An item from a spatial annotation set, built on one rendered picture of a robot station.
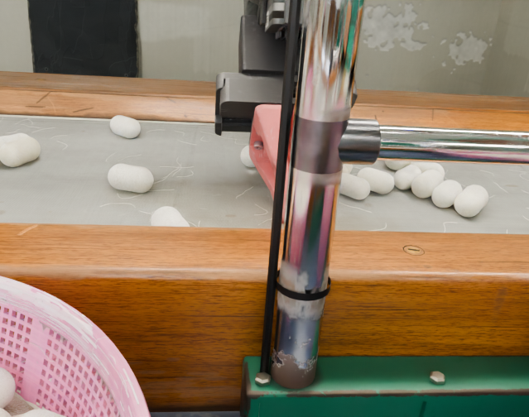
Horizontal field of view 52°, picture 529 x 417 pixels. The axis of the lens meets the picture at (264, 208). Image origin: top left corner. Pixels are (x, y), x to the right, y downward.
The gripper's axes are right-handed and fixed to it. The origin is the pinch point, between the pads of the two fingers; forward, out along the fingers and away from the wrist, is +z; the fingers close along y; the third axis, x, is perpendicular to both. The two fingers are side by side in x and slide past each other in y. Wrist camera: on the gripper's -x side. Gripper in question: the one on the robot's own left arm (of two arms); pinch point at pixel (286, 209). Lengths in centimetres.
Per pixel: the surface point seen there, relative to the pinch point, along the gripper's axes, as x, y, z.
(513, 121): 17.1, 30.4, -19.5
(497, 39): 153, 127, -156
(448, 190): 1.5, 12.8, -2.5
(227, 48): 160, 1, -149
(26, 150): 5.9, -20.3, -7.5
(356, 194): 2.9, 6.0, -2.7
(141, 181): 2.3, -10.4, -3.1
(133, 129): 11.5, -12.8, -13.2
